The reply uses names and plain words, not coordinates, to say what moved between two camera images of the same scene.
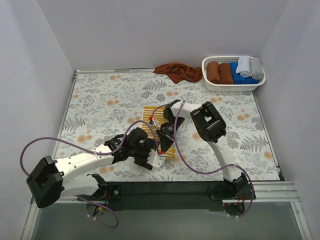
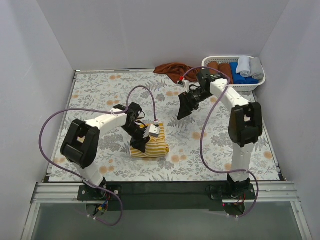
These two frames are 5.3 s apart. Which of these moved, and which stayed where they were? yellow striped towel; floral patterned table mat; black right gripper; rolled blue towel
Moved: black right gripper; yellow striped towel
Stayed: rolled blue towel; floral patterned table mat
